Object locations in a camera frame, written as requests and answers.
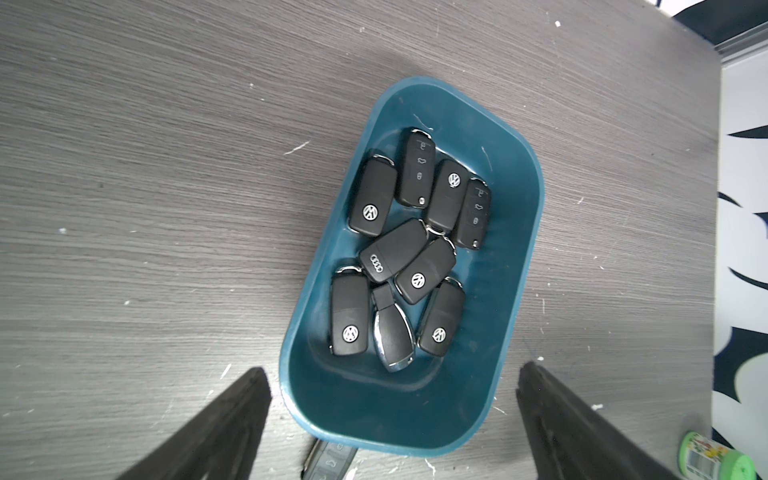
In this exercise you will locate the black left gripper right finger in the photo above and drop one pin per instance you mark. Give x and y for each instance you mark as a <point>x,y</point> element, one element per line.
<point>569,440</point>

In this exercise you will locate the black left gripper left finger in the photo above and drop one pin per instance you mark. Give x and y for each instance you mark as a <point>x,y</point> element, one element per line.
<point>220,442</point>

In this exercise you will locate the black Audi car key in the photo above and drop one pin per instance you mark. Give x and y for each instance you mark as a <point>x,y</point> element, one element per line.
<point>390,253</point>

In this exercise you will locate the black VW car key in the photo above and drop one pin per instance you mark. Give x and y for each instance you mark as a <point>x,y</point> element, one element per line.
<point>448,194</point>

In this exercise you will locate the teal plastic storage box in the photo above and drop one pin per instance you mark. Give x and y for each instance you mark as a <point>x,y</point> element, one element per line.
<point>434,405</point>

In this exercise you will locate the green tape roll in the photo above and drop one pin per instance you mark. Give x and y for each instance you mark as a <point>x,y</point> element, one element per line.
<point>701,458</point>

